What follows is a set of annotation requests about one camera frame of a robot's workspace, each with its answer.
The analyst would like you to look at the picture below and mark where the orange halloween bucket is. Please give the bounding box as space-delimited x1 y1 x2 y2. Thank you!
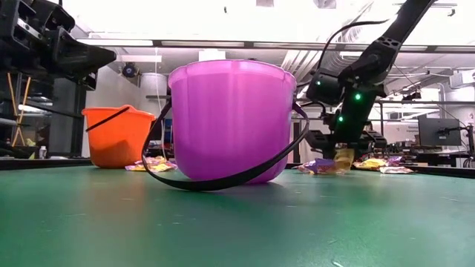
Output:
81 104 157 170

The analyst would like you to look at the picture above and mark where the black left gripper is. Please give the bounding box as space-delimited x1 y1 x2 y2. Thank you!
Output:
0 0 117 91

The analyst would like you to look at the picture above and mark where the black metal shelving rack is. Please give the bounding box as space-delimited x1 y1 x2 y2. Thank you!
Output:
0 70 88 159

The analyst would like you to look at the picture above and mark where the purple halloween bucket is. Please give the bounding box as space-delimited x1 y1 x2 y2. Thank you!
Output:
140 59 311 193

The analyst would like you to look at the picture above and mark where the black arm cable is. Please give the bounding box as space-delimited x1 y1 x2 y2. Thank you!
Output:
317 19 390 73

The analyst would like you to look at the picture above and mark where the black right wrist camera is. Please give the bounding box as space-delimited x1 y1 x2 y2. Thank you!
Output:
306 70 344 106

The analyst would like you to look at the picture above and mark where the round black wall device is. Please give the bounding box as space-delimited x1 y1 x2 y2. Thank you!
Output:
121 62 140 79

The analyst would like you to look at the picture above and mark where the white cylindrical tank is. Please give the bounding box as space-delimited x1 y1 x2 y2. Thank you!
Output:
140 72 168 112

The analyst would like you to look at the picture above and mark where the black computer monitor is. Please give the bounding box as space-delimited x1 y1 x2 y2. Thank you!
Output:
418 117 462 147

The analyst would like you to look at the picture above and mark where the pale yellow candy pack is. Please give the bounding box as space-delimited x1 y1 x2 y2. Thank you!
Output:
353 157 389 171

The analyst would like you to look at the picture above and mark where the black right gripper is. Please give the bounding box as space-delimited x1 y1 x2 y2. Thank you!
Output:
304 79 387 160

